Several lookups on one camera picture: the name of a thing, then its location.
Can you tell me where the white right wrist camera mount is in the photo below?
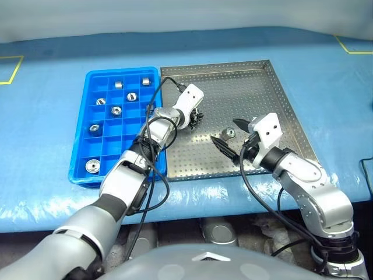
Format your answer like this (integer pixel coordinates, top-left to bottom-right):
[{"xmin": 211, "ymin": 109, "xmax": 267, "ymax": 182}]
[{"xmin": 247, "ymin": 113, "xmax": 283, "ymax": 169}]

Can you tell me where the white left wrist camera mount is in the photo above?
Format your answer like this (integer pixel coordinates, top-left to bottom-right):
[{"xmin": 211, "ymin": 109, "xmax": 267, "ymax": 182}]
[{"xmin": 175, "ymin": 83, "xmax": 205, "ymax": 118}]

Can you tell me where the perforated steel tray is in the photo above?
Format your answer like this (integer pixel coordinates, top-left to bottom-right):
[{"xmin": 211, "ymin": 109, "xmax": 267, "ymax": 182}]
[{"xmin": 159, "ymin": 59, "xmax": 320, "ymax": 182}]

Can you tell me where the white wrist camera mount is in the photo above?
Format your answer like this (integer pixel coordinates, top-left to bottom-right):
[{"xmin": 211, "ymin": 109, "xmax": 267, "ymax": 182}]
[
  {"xmin": 247, "ymin": 113, "xmax": 283, "ymax": 169},
  {"xmin": 175, "ymin": 83, "xmax": 205, "ymax": 118}
]

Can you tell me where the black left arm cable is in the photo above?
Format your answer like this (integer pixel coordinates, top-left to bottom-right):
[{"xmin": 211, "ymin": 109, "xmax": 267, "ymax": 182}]
[{"xmin": 125, "ymin": 76, "xmax": 188, "ymax": 263}]

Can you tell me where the grey rounded robot foot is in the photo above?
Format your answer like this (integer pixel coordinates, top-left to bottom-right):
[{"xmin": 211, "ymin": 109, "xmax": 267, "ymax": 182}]
[
  {"xmin": 128, "ymin": 223, "xmax": 160, "ymax": 257},
  {"xmin": 199, "ymin": 217, "xmax": 239, "ymax": 246}
]

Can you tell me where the blue plastic table cover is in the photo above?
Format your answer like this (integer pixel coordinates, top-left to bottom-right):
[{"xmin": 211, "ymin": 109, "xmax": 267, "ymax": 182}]
[{"xmin": 0, "ymin": 26, "xmax": 373, "ymax": 234}]

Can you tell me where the grey robot torso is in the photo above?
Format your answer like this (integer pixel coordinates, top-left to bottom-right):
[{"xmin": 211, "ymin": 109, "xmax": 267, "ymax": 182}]
[{"xmin": 100, "ymin": 243, "xmax": 323, "ymax": 280}]

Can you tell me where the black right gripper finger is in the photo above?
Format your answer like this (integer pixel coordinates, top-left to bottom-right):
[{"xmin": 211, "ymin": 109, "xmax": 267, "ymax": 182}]
[
  {"xmin": 210, "ymin": 135, "xmax": 240, "ymax": 163},
  {"xmin": 232, "ymin": 118, "xmax": 251, "ymax": 133}
]

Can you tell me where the blue compartment plastic tray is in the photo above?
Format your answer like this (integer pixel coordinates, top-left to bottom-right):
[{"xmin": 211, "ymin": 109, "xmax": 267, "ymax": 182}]
[{"xmin": 67, "ymin": 66, "xmax": 168, "ymax": 188}]

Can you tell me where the thin black loose cable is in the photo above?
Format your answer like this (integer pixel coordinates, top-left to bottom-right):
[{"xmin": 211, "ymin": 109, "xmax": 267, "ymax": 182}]
[{"xmin": 360, "ymin": 156, "xmax": 373, "ymax": 176}]

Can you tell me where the crumpled clear plastic film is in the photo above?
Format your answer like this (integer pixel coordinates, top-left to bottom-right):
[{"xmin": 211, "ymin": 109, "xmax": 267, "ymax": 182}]
[{"xmin": 256, "ymin": 217, "xmax": 301, "ymax": 260}]

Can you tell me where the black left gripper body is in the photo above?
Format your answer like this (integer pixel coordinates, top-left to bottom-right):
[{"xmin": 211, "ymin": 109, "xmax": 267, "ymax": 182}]
[{"xmin": 188, "ymin": 112, "xmax": 200, "ymax": 131}]

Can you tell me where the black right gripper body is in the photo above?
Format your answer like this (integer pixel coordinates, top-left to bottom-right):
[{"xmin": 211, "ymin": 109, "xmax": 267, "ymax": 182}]
[{"xmin": 238, "ymin": 131, "xmax": 262, "ymax": 163}]

